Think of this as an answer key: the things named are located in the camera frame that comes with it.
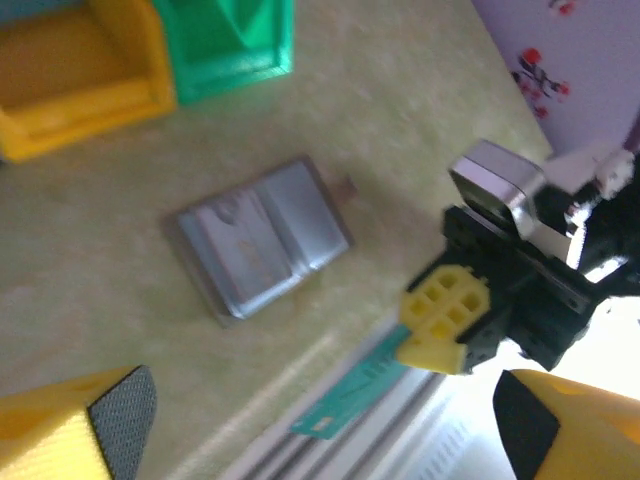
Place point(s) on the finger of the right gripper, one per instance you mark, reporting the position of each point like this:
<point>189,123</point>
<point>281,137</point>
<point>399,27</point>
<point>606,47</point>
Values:
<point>450,287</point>
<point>432,357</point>

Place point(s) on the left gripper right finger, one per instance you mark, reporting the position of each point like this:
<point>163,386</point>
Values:
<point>590,430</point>

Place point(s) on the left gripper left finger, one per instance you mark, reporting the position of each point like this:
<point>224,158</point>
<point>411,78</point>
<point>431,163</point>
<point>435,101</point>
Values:
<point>50,435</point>

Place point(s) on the teal credit card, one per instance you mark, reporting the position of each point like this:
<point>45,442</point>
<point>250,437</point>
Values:
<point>350,395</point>

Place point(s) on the grey card holder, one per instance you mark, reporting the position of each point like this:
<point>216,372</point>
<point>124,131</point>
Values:
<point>300,215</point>

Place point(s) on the green plastic bin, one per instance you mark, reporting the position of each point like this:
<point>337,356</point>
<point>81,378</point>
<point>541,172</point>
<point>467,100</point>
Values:
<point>220,50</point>

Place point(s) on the orange plastic bin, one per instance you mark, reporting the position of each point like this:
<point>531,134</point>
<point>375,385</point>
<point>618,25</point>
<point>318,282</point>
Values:
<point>75,75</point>

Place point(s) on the long aluminium frame rail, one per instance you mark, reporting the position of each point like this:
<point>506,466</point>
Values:
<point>380,450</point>

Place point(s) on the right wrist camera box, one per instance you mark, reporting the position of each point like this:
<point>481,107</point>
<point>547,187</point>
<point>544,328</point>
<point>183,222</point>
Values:
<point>495,170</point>

